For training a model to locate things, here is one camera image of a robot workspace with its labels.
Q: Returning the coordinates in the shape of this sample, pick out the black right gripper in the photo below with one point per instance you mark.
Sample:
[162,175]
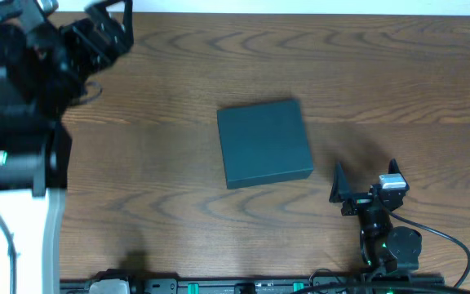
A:
[342,192]

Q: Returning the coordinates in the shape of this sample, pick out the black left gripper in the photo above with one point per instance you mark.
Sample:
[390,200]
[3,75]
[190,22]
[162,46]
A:
[92,45]

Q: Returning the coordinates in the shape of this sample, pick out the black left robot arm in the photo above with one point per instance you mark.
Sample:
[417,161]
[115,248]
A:
[44,71]

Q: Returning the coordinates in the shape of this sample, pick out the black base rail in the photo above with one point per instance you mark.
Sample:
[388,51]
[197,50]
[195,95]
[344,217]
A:
[129,284]

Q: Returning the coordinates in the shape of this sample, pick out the dark green box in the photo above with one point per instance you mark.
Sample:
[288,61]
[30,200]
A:
[264,144]

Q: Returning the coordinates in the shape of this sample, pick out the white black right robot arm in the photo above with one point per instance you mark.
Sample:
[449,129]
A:
[384,247]

